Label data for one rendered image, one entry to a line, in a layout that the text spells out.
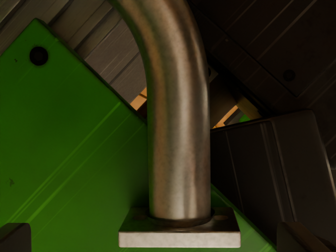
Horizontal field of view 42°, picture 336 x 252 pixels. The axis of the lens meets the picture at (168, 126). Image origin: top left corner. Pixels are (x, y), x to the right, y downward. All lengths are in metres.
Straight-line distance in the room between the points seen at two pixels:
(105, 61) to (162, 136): 0.54
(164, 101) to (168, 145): 0.02
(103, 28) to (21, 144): 0.08
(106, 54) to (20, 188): 0.49
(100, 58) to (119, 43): 0.04
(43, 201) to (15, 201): 0.02
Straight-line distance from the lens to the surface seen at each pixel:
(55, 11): 0.26
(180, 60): 0.20
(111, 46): 0.71
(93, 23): 0.25
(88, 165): 0.24
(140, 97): 1.03
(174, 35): 0.20
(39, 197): 0.25
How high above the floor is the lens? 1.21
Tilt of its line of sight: 14 degrees down
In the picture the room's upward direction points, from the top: 136 degrees clockwise
